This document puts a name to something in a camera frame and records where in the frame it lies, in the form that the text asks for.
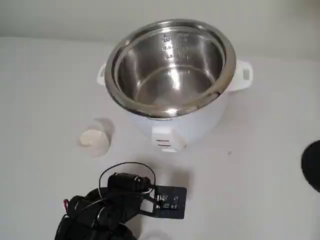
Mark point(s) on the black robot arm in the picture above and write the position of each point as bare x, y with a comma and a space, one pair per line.
80, 220

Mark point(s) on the stainless steel inner pot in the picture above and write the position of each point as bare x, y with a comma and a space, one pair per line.
175, 75

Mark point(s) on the white rice cooker housing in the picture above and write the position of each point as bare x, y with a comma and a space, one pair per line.
200, 120

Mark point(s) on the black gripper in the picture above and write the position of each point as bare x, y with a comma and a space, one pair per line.
119, 184

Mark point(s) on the translucent plastic measuring cup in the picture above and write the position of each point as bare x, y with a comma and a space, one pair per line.
100, 148

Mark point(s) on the black wrist camera board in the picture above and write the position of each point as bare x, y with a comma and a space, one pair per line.
172, 202

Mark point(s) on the black round object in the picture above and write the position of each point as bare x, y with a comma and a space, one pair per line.
312, 167

